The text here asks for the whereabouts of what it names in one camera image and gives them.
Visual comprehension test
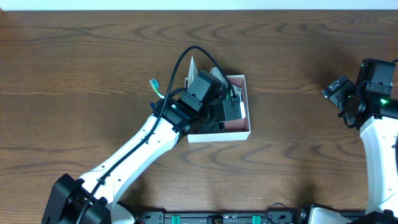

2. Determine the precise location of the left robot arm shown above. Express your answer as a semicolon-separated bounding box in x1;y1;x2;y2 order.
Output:
42;93;248;223

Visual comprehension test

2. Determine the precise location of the blue soap pump bottle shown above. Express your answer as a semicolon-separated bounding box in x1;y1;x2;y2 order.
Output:
210;67;229;90

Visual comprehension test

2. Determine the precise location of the left black cable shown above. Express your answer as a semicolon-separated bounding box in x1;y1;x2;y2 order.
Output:
74;45;241;224

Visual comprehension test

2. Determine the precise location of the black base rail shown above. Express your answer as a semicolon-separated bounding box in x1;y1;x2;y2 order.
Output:
128;205;312;224

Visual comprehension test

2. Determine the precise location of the white Pantene tube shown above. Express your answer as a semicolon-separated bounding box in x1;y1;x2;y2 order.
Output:
187;57;198;87

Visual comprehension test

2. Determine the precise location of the white box with pink interior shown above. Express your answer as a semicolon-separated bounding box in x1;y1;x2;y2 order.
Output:
187;75;251;143

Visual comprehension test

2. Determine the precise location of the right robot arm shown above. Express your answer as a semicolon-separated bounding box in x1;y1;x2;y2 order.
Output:
297;76;397;223

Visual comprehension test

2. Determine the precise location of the green white soap bar package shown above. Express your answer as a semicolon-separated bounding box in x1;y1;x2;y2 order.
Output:
229;84;242;101

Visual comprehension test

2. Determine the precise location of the green white toothbrush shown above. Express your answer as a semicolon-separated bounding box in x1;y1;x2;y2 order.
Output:
149;78;165;99

